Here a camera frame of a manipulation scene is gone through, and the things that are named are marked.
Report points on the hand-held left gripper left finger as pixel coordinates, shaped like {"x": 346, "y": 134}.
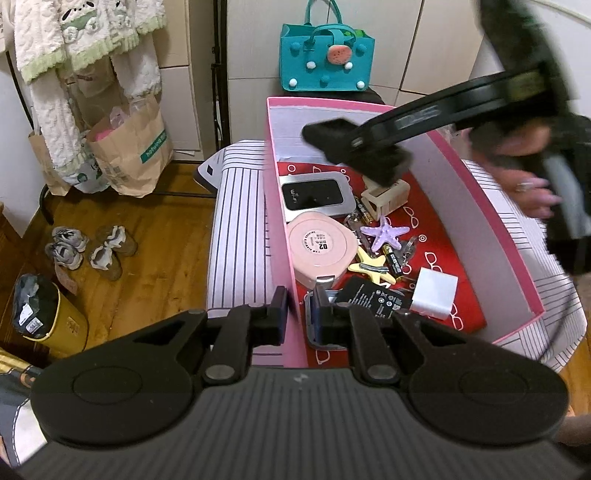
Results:
{"x": 279, "y": 309}

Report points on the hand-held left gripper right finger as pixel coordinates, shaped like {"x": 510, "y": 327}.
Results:
{"x": 316, "y": 309}

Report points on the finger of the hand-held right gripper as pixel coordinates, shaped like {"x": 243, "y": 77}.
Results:
{"x": 415, "y": 122}

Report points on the grey-blue labelled pocket router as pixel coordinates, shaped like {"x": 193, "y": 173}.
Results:
{"x": 306, "y": 318}

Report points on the black charger block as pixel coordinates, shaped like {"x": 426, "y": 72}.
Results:
{"x": 369, "y": 300}

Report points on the pink rounded case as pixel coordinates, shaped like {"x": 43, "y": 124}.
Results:
{"x": 318, "y": 244}

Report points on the yellow starfish hair clip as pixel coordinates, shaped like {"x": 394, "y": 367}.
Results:
{"x": 374, "y": 270}

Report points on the cream hair claw clip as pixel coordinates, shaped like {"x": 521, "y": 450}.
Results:
{"x": 392, "y": 196}

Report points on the pink cardboard box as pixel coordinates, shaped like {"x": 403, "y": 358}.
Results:
{"x": 461, "y": 184}

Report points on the black and gold battery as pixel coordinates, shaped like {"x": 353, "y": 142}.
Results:
{"x": 362, "y": 207}
{"x": 395, "y": 261}

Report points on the purple starfish hair clip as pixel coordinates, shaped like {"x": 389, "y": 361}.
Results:
{"x": 383, "y": 230}

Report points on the white pocket wifi router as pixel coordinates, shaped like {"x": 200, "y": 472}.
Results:
{"x": 314, "y": 194}

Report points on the white charger plug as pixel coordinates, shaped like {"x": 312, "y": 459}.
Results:
{"x": 434, "y": 295}

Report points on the person's right hand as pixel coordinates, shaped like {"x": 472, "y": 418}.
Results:
{"x": 531, "y": 194}

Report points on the black suitcase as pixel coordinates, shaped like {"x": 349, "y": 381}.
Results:
{"x": 374, "y": 96}

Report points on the beige wardrobe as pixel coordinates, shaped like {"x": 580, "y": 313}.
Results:
{"x": 415, "y": 37}

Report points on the striped white tablecloth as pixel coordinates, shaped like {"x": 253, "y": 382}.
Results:
{"x": 240, "y": 230}

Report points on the teal felt handbag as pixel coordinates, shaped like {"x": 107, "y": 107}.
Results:
{"x": 314, "y": 64}

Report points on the brown fur-lined slipper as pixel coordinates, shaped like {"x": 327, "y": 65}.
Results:
{"x": 117, "y": 240}
{"x": 106, "y": 264}

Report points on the black folded stand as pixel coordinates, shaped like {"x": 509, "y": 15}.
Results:
{"x": 220, "y": 92}

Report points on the brown paper bag green label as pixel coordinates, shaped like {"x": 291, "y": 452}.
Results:
{"x": 134, "y": 161}

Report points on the yellow trash bin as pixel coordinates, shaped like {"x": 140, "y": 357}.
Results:
{"x": 69, "y": 327}

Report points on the white plastic bag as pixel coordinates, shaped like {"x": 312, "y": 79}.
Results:
{"x": 83, "y": 177}

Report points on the beige drawer cabinet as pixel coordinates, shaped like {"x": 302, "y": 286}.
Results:
{"x": 180, "y": 92}

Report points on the black clothes rack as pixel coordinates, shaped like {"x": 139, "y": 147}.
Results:
{"x": 43, "y": 205}

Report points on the plain brown paper bag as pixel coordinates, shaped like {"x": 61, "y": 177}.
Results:
{"x": 46, "y": 175}

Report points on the yellow striped blanket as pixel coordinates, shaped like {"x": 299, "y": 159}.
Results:
{"x": 14, "y": 364}

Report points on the grey white-trimmed cushion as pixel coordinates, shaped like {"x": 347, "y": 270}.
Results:
{"x": 14, "y": 406}

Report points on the beige canvas tote bag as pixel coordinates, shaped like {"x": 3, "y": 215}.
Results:
{"x": 5, "y": 23}

